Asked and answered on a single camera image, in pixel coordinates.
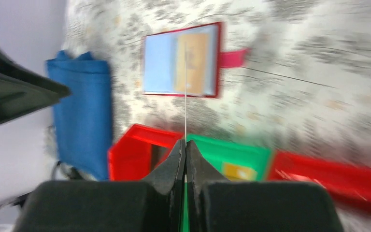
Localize gold card in holder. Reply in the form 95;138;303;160
174;32;209;96

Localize right red plastic bin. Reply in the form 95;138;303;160
265;150;371;214

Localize red leather card holder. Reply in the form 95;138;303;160
143;22;250;98

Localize thin card edge-on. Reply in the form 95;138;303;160
184;42;188;143

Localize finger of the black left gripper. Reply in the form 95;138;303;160
0;51;71;107
0;74;61;125

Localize gold cards in green bin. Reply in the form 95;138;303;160
222;162;257;181

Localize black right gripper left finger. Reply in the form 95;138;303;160
14;139;186;232

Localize blue folded cloth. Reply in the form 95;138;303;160
46;50;113;180

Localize left red plastic bin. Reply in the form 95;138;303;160
108;124;183;181

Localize red plastic bin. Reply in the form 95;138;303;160
108;124;183;181
265;150;371;214

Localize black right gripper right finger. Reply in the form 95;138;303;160
185;141;343;232

